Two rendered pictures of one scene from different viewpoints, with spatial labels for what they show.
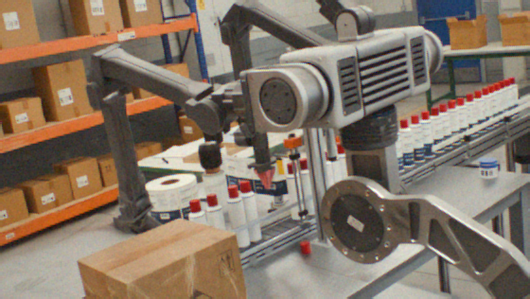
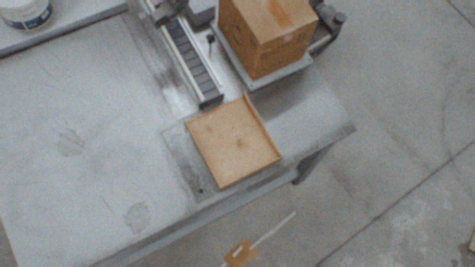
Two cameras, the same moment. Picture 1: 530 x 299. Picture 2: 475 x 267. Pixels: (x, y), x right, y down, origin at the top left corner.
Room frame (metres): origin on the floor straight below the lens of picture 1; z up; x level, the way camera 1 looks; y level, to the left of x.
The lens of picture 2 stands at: (1.37, 1.36, 2.42)
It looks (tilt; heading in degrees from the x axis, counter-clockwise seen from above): 68 degrees down; 271
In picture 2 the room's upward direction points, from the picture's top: 11 degrees clockwise
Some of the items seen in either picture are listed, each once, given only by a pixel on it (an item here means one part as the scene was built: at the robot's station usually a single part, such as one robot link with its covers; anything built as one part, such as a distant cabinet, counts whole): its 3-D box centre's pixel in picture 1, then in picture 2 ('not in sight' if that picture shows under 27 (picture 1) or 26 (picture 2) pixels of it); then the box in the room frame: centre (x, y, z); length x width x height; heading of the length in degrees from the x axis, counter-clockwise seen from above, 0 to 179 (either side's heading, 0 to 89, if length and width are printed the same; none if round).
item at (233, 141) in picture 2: not in sight; (232, 139); (1.39, 0.75, 0.85); 0.30 x 0.26 x 0.04; 130
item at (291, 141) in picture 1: (291, 180); not in sight; (2.00, -0.05, 1.05); 0.10 x 0.04 x 0.33; 40
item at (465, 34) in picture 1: (468, 31); not in sight; (7.27, -2.52, 0.97); 0.47 x 0.41 x 0.37; 134
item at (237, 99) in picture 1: (249, 98); not in sight; (1.24, 0.03, 1.45); 0.09 x 0.08 x 0.12; 137
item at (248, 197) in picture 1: (249, 211); not in sight; (1.93, 0.10, 0.98); 0.05 x 0.05 x 0.20
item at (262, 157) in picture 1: (262, 156); not in sight; (2.07, 0.03, 1.13); 0.10 x 0.07 x 0.07; 130
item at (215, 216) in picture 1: (217, 225); not in sight; (1.84, 0.21, 0.98); 0.05 x 0.05 x 0.20
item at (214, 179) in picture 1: (214, 181); not in sight; (2.20, 0.22, 1.03); 0.09 x 0.09 x 0.30
